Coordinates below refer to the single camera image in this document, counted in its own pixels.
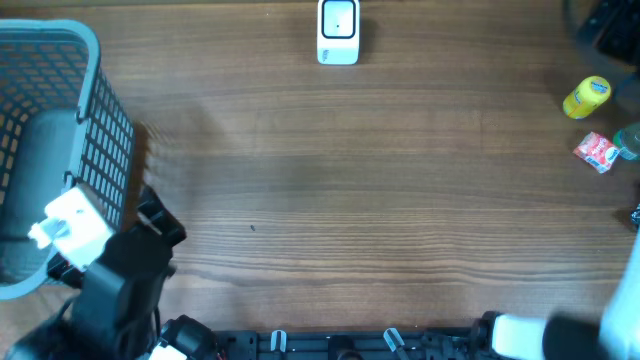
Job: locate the red snack box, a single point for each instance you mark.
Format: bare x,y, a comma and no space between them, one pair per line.
597,151

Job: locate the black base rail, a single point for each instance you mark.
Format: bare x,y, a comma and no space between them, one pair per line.
428,344

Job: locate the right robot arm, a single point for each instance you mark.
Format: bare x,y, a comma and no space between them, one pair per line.
609,37

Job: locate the colourful tin can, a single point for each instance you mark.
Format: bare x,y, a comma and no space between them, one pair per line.
628,141

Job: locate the black red snack packet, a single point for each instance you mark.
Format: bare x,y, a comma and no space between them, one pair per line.
635,217

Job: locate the white barcode scanner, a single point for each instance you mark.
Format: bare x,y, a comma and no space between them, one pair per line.
338,32

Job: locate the yellow lidded jar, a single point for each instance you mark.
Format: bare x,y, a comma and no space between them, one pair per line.
589,95

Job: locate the grey plastic mesh basket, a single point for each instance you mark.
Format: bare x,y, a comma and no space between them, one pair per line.
62,124

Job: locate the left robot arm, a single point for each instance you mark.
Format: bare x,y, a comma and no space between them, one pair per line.
120,278

